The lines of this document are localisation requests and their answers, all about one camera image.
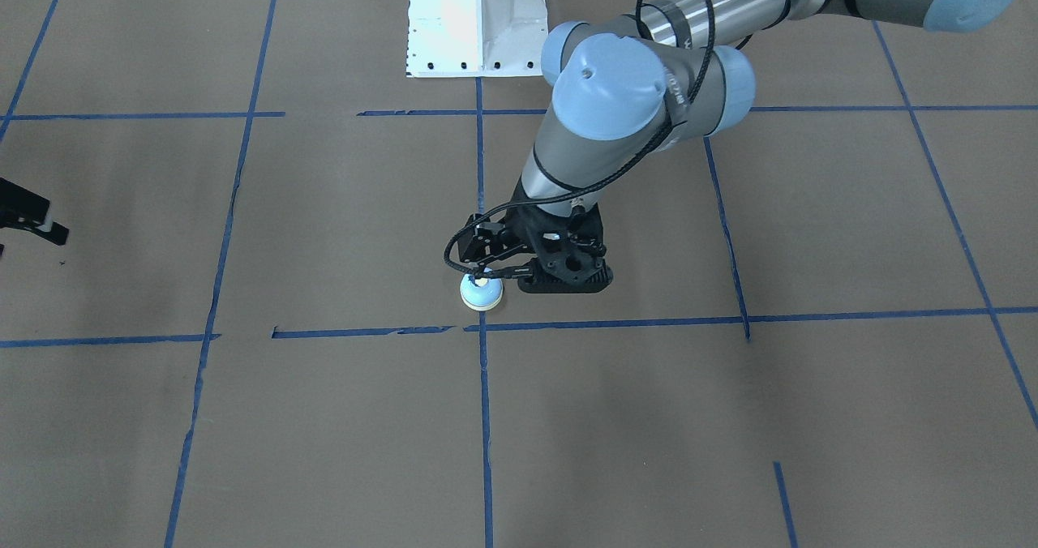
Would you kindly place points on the blue and white bell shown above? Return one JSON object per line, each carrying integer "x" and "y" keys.
{"x": 481, "y": 293}

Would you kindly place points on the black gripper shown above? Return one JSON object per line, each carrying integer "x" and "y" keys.
{"x": 523, "y": 234}

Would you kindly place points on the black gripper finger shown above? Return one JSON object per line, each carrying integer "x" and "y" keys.
{"x": 24, "y": 210}

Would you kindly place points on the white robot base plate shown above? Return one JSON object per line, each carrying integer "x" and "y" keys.
{"x": 475, "y": 38}

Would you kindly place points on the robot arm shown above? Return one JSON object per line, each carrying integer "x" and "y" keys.
{"x": 638, "y": 84}

